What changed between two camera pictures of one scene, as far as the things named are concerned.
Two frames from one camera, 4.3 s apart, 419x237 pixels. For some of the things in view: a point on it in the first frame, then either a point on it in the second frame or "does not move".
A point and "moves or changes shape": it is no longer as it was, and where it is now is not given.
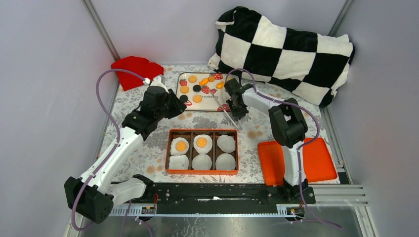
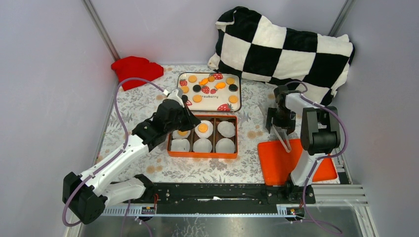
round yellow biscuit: x=180 y=146 to x=184 y=133
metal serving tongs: x=226 y=110 moves or changes shape
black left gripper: x=178 y=106 to x=192 y=121
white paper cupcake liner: x=226 y=143 to x=227 y=129
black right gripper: x=238 y=115 to x=289 y=124
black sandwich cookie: x=196 y=88 does not move
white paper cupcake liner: x=225 y=161 to x=225 y=145
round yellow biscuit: x=184 y=89 does not move
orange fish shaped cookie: x=204 y=81 does not move
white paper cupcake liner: x=173 y=150 to x=178 y=134
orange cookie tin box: x=189 y=135 to x=216 y=137
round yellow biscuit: x=201 y=142 to x=203 y=127
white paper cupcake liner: x=202 y=161 to x=202 y=144
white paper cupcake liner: x=202 y=143 to x=205 y=135
